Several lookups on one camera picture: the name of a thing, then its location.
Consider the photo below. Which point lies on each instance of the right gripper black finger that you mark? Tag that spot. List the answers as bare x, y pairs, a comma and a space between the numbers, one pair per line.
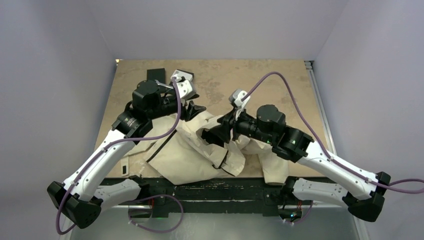
226, 121
217, 136

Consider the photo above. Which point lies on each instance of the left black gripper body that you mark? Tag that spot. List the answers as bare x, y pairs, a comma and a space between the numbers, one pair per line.
168, 105

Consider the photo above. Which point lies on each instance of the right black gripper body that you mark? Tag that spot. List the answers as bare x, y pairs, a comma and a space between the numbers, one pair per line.
246, 126

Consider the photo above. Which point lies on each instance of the beige jacket with black lining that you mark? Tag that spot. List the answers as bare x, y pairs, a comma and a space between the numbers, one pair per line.
184, 157

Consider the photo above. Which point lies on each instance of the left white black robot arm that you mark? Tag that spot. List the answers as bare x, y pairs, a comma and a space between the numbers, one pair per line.
80, 197

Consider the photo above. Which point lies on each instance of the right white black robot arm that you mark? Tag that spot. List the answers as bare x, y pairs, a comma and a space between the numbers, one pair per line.
358, 190

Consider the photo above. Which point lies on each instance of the black pouch with wrench logo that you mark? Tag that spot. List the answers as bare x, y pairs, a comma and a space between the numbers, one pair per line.
156, 75

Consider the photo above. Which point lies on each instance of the white tag black card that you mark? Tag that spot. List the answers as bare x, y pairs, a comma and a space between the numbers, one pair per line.
181, 75

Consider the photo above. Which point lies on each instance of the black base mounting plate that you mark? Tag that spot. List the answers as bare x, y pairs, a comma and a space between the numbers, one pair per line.
245, 195

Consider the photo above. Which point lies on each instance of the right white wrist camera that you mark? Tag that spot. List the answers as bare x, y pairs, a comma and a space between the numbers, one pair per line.
239, 99

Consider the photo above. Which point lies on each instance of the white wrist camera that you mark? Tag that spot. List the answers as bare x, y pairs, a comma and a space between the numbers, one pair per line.
239, 99
185, 87

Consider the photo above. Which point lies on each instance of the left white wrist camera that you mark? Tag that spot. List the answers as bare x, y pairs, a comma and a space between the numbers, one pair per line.
185, 87

